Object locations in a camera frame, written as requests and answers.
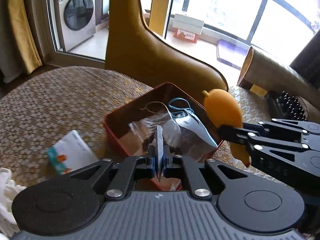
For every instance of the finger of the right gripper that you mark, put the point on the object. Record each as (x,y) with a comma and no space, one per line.
(265,128)
(249,142)

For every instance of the yellow curtain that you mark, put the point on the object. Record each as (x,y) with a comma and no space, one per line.
(23,36)

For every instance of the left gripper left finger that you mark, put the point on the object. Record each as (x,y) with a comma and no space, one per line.
(128,173)

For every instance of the white crumpled cloth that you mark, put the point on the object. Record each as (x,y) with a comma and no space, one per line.
(9,190)

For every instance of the teal white tissue pack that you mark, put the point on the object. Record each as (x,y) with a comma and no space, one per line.
(70,153)

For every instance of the white washing machine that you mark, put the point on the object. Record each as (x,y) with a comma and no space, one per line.
(75,21)

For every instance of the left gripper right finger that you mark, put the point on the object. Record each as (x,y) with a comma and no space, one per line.
(188,172)

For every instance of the pink white sachet packet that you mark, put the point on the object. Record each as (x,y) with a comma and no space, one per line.
(159,152)

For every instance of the red metal box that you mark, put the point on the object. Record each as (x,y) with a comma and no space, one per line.
(166,97)

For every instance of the cardboard tube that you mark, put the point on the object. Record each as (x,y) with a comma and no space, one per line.
(261,70)

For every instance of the red white carton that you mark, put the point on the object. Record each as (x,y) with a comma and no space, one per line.
(187,28)

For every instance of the clear plastic bag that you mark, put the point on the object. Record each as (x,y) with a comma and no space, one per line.
(184,133)

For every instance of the orange plush toy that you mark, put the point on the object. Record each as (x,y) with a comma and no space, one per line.
(225,113)

